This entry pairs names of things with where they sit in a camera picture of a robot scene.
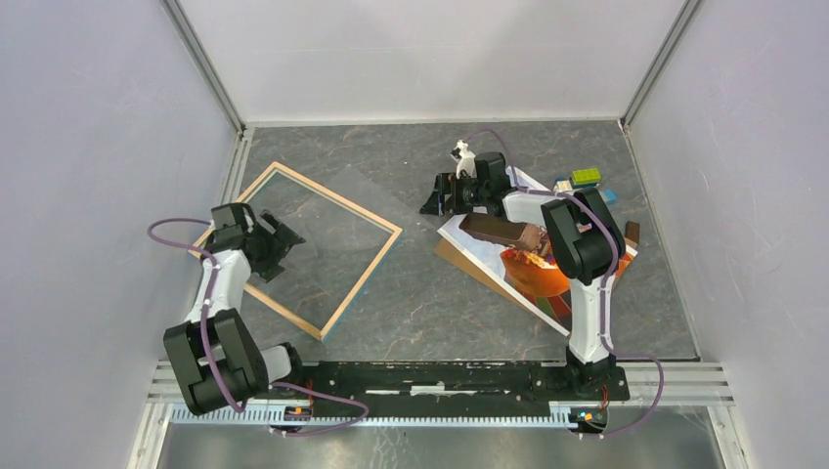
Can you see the small brown block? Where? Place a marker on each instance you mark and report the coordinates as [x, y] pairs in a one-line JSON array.
[[632, 233]]

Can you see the hot air balloon photo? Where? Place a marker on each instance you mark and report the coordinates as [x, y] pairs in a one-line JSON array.
[[515, 259]]

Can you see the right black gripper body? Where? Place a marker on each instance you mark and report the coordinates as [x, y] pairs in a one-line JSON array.
[[443, 193]]

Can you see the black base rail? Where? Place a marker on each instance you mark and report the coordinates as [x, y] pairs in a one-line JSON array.
[[419, 390]]

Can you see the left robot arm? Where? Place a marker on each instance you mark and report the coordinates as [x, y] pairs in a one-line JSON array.
[[214, 357]]

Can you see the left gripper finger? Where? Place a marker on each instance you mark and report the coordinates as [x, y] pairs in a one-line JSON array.
[[269, 267], [284, 237]]

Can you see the brown cardboard backing board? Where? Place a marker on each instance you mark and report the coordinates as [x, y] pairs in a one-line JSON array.
[[551, 254]]

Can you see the toy brick car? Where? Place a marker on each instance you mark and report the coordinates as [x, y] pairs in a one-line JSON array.
[[579, 179]]

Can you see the white cable duct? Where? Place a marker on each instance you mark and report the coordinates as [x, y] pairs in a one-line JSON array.
[[274, 415]]

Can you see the small blue grey brick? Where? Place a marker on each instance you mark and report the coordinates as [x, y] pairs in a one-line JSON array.
[[608, 196]]

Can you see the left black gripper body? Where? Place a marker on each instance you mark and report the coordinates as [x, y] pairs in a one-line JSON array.
[[273, 244]]

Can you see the wooden picture frame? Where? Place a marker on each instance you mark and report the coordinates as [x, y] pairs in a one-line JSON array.
[[362, 275]]

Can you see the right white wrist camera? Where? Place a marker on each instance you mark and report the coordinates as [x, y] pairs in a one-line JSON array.
[[465, 160]]

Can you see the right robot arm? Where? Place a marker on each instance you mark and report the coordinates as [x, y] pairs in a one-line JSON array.
[[552, 243]]

